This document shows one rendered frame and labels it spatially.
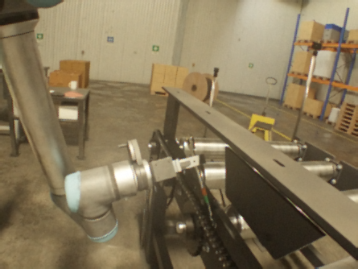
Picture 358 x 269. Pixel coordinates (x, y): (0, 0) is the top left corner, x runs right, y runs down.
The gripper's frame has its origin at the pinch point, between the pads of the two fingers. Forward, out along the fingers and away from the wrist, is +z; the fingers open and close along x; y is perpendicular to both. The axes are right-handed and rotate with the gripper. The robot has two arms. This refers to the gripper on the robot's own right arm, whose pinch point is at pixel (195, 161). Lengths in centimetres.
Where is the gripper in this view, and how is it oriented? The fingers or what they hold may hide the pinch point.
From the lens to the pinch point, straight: 62.6
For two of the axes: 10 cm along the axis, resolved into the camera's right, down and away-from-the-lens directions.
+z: 9.2, -2.1, 3.4
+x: 3.0, -2.2, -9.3
